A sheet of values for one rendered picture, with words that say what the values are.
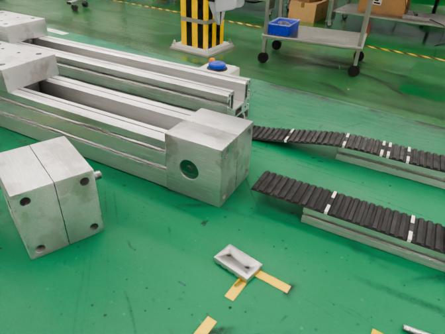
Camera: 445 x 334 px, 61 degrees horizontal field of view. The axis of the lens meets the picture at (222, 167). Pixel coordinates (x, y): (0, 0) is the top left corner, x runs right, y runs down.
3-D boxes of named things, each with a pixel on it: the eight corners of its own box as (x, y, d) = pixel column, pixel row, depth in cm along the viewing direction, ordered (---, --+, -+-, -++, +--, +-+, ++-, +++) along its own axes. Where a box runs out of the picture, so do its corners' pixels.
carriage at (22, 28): (50, 46, 98) (44, 18, 94) (12, 56, 89) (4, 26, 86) (9, 36, 104) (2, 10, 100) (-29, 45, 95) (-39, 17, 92)
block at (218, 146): (255, 167, 63) (259, 114, 58) (219, 208, 53) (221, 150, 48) (208, 152, 66) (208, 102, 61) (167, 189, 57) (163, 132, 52)
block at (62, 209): (122, 222, 50) (112, 162, 45) (31, 260, 44) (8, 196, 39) (93, 187, 57) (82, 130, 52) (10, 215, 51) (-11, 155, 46)
